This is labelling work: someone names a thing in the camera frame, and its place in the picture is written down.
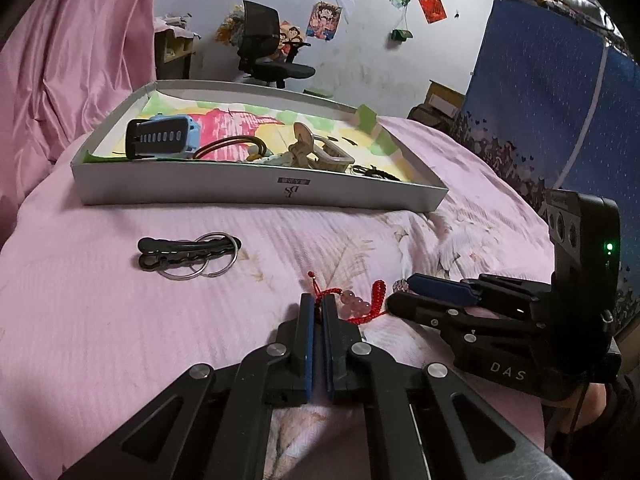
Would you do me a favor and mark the colourful paper bouquet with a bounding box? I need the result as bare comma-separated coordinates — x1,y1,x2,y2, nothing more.
215,5,246,47

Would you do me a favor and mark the white grey bundle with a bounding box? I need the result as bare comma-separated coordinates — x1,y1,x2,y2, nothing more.
539,0,617,32

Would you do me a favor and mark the person's right forearm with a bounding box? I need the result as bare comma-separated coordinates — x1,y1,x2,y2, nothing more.
545,375,640,480

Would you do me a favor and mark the pink satin cloth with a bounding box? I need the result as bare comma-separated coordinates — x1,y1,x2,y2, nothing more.
0,0,162,221

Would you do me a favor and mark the shallow white cardboard box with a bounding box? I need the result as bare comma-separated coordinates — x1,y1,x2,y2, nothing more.
70,80,449,212

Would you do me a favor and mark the black office chair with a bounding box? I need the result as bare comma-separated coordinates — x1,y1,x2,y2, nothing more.
237,0,317,91

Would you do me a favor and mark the cartoon faces wall poster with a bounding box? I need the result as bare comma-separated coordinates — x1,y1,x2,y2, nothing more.
277,20,306,56

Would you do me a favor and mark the red paper wall decoration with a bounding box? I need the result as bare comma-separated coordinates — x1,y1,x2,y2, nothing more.
418,0,447,25

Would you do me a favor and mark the silver key ring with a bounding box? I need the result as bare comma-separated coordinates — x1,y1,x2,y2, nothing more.
192,231,244,277
155,254,209,281

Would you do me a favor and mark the blue dotted curtain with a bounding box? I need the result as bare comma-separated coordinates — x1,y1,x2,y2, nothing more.
450,0,640,331

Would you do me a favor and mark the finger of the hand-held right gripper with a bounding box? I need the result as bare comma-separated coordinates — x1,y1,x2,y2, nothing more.
406,273,541,319
387,293,501,337

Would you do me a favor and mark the wooden desk shelf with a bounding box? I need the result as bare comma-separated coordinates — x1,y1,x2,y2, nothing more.
153,14,202,81

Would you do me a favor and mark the cartoon figure wall poster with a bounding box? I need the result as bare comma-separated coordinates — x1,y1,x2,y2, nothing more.
305,1,344,41

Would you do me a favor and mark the colourful paper box lining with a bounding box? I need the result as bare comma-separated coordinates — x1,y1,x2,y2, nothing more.
87,97,426,183

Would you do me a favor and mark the blue smartwatch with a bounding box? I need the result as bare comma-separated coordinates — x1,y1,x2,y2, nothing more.
125,115,201,162

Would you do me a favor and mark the brown cardboard box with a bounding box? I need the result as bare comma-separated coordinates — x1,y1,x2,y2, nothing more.
425,80,469,117

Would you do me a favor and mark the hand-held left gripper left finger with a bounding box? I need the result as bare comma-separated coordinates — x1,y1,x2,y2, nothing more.
57,294,317,480

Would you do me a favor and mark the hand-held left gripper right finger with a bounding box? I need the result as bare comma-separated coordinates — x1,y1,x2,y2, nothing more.
321,294,571,480

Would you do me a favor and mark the beige hair claw clip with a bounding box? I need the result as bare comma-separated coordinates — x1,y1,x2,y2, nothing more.
284,122,356,172

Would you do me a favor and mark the red beaded string bracelet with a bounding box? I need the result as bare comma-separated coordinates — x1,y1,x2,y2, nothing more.
307,271,389,326

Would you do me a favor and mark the person's right hand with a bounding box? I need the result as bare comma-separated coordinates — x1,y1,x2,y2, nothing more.
542,384,617,435

